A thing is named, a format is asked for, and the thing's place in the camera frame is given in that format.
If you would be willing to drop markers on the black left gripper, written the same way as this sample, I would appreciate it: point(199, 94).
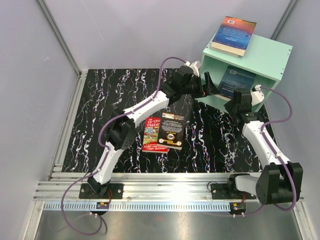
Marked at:
point(206, 89)

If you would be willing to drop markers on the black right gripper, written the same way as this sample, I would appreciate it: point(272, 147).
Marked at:
point(228, 106)

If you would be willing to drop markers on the dark blue paperback book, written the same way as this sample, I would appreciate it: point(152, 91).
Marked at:
point(234, 78)

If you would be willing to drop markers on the black paperback book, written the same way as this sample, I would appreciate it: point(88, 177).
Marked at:
point(171, 131)

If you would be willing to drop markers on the blue orange sunset book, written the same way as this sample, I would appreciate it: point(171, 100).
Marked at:
point(234, 32)

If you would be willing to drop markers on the red treehouse book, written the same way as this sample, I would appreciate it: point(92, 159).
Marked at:
point(150, 136)

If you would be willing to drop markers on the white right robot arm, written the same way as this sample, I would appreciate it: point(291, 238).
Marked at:
point(280, 181)

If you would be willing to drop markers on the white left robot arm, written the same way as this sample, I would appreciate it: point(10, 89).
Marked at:
point(119, 133)

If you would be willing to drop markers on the black marbled table mat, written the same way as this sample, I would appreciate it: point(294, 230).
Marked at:
point(211, 143)

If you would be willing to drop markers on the mint green wooden shelf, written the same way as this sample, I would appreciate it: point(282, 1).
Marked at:
point(264, 57)

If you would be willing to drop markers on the right control board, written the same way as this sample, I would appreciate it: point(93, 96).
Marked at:
point(238, 208)

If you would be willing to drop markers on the control board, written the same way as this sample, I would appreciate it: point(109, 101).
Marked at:
point(238, 208)
point(103, 205)

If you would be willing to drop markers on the left control board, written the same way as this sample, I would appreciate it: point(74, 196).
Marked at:
point(103, 205)

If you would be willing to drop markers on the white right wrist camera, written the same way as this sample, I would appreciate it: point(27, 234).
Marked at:
point(257, 96)

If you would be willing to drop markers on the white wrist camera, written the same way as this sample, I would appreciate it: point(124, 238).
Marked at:
point(257, 96)
point(195, 66)

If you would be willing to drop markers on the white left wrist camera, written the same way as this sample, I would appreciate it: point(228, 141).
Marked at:
point(195, 66)

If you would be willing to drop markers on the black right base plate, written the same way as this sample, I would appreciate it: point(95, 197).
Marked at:
point(220, 191)

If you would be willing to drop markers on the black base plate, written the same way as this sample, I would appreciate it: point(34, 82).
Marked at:
point(220, 191)
point(113, 191)

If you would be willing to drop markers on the right aluminium frame post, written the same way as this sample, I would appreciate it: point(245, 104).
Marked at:
point(284, 19)

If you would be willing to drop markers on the aluminium frame post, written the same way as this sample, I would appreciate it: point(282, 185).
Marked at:
point(284, 19)
point(57, 33)

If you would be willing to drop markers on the left aluminium frame post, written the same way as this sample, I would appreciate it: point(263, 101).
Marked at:
point(57, 33)

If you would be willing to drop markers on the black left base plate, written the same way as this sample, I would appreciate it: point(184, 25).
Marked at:
point(113, 191)

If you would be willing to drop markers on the aluminium mounting rail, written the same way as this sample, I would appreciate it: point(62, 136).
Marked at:
point(154, 187)

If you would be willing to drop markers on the white slotted cable duct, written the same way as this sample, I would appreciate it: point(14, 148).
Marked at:
point(140, 206)

